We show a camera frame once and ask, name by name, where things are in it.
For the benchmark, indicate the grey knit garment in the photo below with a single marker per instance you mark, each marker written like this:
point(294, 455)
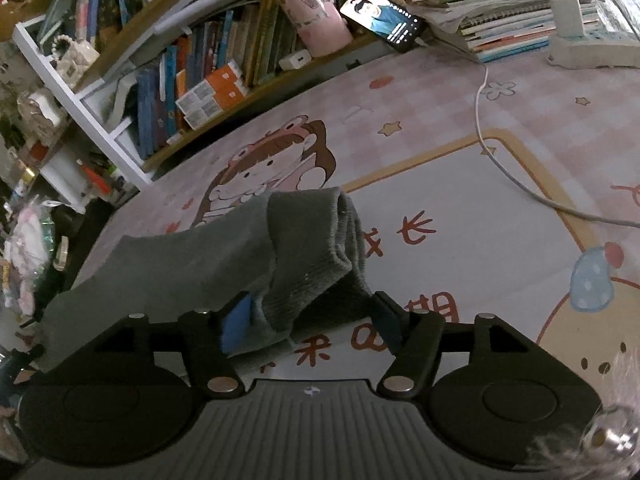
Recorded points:
point(299, 255)

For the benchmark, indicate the pink cartoon mug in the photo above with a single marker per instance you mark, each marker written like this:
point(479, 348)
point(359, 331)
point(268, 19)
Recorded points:
point(318, 24)

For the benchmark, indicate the white power strip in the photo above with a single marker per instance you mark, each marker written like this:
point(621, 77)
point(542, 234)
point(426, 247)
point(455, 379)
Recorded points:
point(594, 50)

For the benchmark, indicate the small white charger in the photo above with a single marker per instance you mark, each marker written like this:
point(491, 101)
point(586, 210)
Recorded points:
point(295, 60)

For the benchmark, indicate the wooden white bookshelf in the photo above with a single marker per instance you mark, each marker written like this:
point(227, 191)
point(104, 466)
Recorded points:
point(87, 104)

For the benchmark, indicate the stack of books and papers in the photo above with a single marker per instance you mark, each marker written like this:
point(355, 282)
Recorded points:
point(488, 30)

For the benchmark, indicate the white quilted purse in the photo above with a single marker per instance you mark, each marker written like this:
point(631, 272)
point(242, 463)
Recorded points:
point(72, 58)

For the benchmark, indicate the orange white box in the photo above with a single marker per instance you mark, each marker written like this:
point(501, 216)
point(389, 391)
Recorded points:
point(218, 92)

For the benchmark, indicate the black smartphone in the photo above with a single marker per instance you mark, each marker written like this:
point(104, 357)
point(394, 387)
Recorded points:
point(399, 28)

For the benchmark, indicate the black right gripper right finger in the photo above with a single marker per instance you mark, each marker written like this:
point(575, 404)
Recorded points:
point(413, 339)

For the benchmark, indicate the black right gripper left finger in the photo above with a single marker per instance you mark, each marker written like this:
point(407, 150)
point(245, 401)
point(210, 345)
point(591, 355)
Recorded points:
point(208, 339)

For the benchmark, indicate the row of upright books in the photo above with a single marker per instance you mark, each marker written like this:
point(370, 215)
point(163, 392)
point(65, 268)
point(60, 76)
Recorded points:
point(254, 33)

